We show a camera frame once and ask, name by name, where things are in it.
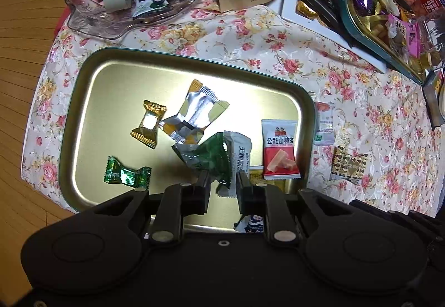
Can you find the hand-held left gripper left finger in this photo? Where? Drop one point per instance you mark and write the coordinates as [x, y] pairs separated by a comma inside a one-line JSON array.
[[203, 192]]

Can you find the red white snack packet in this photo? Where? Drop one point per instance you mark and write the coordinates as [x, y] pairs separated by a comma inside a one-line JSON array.
[[280, 150]]

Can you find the clear glass dish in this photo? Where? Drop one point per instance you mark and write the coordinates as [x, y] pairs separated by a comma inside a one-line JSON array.
[[104, 24]]

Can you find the dark box with duck picture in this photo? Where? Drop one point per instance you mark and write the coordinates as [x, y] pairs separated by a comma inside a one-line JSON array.
[[433, 102]]

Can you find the green candy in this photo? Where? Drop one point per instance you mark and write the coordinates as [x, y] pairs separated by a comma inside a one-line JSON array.
[[127, 173]]

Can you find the gold heart snack packet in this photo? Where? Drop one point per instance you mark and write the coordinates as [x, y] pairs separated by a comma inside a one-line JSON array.
[[349, 164]]

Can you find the pink snack packet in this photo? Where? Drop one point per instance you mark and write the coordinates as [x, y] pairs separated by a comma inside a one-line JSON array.
[[403, 32]]

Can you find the grey white snack packet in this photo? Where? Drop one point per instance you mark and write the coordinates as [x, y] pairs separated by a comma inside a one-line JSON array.
[[240, 150]]

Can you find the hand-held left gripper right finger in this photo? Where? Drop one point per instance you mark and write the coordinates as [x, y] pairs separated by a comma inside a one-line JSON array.
[[243, 192]]

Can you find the silver yellow snack packet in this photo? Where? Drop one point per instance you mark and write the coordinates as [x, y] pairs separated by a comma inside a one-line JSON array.
[[194, 112]]

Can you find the floral tablecloth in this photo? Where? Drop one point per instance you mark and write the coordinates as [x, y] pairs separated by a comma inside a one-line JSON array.
[[243, 46]]

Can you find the small gold foil candy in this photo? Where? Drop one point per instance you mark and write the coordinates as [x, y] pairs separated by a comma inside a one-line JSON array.
[[307, 10]]

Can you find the gold tin tray teal rim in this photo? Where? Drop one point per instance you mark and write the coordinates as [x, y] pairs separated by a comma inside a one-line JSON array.
[[114, 84]]

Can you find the red label jar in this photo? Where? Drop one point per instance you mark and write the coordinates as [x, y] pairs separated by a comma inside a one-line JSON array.
[[429, 3]]

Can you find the white flat board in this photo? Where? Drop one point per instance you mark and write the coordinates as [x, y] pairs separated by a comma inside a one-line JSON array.
[[333, 43]]

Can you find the dark snack packet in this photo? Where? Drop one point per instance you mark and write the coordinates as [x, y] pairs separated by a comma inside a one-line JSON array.
[[323, 13]]

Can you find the teal gold tin box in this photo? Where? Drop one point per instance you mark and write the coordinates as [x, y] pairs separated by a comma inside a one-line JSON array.
[[368, 36]]

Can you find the blue white snack packet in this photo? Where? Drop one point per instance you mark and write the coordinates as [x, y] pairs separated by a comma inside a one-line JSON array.
[[252, 223]]

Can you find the green white snack packet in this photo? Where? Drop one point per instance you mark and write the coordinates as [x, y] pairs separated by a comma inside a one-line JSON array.
[[208, 157]]

